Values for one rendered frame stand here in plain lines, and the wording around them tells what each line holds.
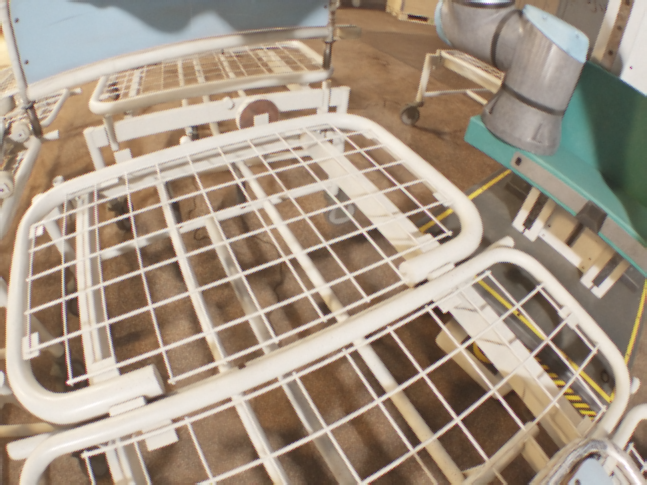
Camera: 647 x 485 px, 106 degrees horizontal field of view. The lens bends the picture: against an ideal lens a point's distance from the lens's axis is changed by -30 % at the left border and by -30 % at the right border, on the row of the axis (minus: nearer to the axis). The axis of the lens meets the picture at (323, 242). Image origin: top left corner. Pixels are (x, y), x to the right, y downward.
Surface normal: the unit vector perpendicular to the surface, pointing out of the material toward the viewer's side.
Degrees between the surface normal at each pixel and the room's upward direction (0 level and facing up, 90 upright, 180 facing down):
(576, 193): 90
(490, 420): 0
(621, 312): 0
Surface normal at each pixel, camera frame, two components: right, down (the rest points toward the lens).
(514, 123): -0.65, 0.21
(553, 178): -0.77, 0.42
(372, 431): 0.08, -0.68
